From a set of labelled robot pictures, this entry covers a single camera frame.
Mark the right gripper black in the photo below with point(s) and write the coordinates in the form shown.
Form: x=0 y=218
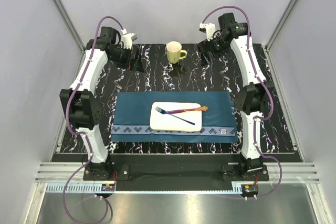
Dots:
x=202 y=48

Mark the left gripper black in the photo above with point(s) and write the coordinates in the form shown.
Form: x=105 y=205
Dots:
x=138 y=66

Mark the blue fork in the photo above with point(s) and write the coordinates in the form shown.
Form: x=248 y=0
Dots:
x=162 y=111

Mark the blue cloth placemat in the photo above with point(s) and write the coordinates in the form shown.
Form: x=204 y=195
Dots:
x=133 y=109

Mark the white rectangular plate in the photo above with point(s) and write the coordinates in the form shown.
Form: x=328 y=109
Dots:
x=166 y=122

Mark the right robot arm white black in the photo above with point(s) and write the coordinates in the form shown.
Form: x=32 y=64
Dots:
x=252 y=98

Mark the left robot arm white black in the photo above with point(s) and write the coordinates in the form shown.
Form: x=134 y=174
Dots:
x=82 y=110

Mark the yellow-green ceramic mug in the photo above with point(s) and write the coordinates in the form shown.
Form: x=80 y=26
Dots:
x=174 y=52

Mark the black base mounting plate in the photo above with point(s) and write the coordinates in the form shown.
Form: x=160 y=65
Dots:
x=228 y=167

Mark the left connector box black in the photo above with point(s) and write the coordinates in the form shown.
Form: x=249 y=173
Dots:
x=108 y=187

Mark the right connector box orange black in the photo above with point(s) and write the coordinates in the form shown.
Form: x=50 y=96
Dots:
x=250 y=190

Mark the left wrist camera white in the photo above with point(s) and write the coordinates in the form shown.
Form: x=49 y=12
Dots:
x=127 y=39

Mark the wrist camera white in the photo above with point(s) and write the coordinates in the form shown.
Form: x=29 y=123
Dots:
x=209 y=29
x=127 y=39

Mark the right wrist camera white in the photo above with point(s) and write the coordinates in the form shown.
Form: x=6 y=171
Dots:
x=209 y=29

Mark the left aluminium frame post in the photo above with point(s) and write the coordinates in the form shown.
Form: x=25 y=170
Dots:
x=69 y=24

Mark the aluminium frame post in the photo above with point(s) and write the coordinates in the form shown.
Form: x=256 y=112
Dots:
x=286 y=14
x=69 y=24

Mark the right aluminium frame post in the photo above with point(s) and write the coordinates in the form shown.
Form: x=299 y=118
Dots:
x=286 y=14

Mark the white slotted cable duct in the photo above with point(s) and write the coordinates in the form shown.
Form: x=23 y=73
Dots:
x=96 y=188

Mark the aluminium front frame rail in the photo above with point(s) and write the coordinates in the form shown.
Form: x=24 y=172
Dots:
x=305 y=173

